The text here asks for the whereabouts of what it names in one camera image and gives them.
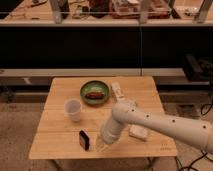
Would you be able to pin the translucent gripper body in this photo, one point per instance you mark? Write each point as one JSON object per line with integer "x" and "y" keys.
{"x": 102, "y": 144}

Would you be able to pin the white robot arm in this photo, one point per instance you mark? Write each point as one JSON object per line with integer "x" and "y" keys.
{"x": 196, "y": 133}

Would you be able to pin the black standing eraser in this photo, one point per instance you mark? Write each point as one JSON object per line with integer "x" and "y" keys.
{"x": 84, "y": 140}

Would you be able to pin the wooden folding table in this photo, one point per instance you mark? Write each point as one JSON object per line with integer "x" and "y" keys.
{"x": 57, "y": 137}

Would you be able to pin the clear plastic cup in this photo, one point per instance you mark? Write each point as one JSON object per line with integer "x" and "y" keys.
{"x": 72, "y": 108}

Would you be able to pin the brown food in bowl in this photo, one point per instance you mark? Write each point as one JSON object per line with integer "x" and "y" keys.
{"x": 94, "y": 95}

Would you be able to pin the green bowl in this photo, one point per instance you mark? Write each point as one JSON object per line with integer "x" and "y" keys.
{"x": 95, "y": 86}

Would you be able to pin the white tube bottle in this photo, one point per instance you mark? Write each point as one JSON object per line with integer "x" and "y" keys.
{"x": 119, "y": 96}

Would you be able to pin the long wooden shelf bench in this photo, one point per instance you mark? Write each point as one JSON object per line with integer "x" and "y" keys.
{"x": 106, "y": 13}

